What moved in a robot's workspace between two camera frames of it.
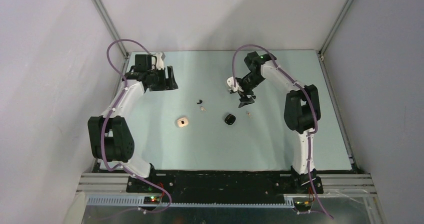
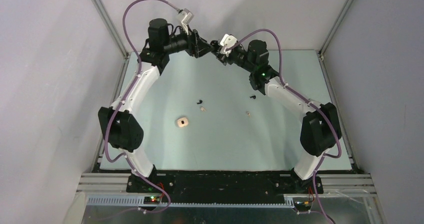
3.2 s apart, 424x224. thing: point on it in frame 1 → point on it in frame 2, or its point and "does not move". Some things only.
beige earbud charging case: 182,122 does not move
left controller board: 151,200 does not move
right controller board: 303,205 does not move
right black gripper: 245,101 → 224,57
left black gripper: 167,84 → 197,47
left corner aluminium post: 101,10 does not move
